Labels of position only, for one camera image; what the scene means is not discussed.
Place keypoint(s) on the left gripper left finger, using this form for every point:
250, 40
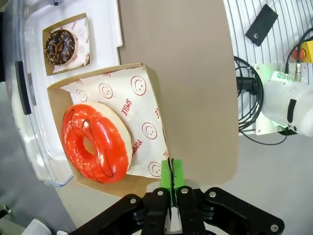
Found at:
151, 210

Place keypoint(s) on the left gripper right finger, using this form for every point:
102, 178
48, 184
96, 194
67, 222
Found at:
207, 210

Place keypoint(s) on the red glazed donut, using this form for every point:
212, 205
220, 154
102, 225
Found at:
100, 147

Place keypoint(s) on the cardboard tray of red donut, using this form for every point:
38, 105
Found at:
160, 102

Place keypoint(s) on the smiley paper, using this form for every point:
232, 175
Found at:
83, 31
117, 93

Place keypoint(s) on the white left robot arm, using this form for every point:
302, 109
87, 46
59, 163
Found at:
293, 105

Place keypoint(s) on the cardboard tray of chocolate donut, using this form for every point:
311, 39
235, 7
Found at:
47, 71

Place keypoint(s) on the chocolate nut donut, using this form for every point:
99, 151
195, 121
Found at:
61, 47

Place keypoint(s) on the smiley paper under chocolate donut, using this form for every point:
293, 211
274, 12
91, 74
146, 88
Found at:
83, 31

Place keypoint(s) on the clear plastic display lid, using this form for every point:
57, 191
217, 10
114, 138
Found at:
14, 137

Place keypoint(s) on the aluminium slotted mounting plate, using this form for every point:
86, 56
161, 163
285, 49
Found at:
239, 29

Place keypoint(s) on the yellow emergency stop button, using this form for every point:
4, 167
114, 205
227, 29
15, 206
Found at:
304, 50

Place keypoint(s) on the white display tray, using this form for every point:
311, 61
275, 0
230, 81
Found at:
115, 22

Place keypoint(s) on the black metal plate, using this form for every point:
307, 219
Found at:
261, 24

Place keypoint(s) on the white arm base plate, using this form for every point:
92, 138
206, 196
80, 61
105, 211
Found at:
260, 71

